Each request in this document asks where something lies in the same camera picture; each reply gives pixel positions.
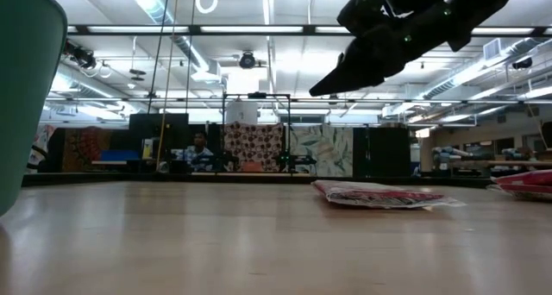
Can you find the black screen panel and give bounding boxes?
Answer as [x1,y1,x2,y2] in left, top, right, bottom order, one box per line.
[129,112,190,158]

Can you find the background wooden table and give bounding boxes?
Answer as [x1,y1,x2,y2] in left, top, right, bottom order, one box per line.
[486,159,552,166]

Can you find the green plastic basket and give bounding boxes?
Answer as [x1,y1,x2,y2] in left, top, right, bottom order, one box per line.
[0,0,69,217]

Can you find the red patterned panel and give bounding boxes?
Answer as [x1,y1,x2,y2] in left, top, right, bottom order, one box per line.
[62,127,114,173]

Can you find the black background stand frame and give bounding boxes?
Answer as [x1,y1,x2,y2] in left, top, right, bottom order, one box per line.
[222,91,292,173]

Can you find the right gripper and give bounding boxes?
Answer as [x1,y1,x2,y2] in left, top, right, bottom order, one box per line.
[309,0,475,97]

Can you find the black hanging cable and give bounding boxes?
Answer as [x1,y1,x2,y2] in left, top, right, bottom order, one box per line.
[147,0,173,115]
[185,0,198,115]

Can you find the leaf patterned panel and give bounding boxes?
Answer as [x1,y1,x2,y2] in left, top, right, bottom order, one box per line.
[289,125,354,178]

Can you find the brown dotted panel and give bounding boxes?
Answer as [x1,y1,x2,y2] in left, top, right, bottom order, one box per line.
[223,122,285,173]

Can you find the round black ceiling lamp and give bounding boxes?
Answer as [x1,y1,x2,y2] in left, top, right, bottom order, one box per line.
[239,51,258,70]

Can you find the black cabinet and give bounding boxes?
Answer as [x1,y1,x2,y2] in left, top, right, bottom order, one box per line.
[353,126,411,179]

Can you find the black overhead light bar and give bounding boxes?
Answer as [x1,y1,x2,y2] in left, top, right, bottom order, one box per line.
[66,24,552,37]

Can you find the white cylinder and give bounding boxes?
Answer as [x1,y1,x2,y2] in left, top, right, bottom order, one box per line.
[226,99,259,125]

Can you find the blue box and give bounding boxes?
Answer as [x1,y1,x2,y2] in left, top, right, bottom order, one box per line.
[99,150,142,162]

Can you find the white ventilation duct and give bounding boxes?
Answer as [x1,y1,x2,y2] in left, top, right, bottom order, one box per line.
[122,0,225,85]

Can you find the dark hanging ceiling device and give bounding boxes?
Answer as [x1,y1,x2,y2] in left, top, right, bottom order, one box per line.
[64,40,98,71]

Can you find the black aluminium table frame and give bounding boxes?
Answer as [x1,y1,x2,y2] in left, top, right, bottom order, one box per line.
[21,173,495,189]

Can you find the white hanging ring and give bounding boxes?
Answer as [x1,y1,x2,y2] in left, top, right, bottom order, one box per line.
[194,0,219,15]

